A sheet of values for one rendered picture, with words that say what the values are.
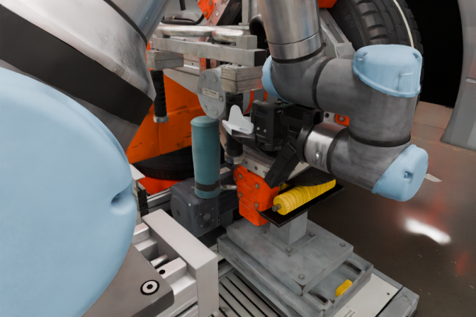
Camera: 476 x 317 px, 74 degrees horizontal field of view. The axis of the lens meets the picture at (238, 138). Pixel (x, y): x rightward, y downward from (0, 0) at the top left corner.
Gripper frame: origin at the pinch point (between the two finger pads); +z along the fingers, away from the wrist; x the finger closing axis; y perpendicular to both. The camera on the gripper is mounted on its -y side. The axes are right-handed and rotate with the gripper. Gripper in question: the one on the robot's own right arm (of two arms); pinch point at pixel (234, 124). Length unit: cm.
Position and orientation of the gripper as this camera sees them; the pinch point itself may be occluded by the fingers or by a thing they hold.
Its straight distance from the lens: 65.0
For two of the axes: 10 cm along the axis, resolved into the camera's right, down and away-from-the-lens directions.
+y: 0.0, -9.3, -3.8
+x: -7.5, 2.5, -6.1
